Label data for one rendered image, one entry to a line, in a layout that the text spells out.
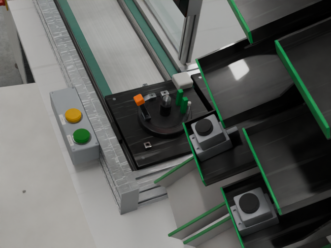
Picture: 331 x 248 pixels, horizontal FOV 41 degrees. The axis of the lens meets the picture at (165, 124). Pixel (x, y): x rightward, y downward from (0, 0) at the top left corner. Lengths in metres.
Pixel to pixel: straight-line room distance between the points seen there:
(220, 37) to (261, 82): 0.92
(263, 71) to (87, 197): 0.61
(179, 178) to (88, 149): 0.25
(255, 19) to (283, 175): 0.21
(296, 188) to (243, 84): 0.18
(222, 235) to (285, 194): 0.33
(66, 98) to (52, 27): 0.29
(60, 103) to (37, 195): 0.24
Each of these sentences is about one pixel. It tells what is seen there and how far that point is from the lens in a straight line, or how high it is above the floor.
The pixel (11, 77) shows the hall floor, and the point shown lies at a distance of 2.66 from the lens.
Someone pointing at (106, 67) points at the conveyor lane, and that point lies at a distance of 1.35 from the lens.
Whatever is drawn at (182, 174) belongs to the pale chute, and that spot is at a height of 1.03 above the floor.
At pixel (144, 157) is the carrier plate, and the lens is 1.07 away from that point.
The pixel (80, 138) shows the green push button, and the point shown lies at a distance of 1.10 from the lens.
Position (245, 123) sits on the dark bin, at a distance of 0.83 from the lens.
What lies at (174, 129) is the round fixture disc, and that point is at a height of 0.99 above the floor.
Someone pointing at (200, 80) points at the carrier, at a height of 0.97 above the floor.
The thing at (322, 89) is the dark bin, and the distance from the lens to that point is 0.51.
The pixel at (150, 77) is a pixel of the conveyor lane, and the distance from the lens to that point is 1.33.
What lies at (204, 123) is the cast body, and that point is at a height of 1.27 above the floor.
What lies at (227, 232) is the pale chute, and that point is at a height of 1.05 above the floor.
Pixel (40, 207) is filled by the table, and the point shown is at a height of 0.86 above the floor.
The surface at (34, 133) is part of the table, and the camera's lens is 1.27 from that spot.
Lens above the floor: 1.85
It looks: 50 degrees down
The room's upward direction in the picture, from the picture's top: 9 degrees clockwise
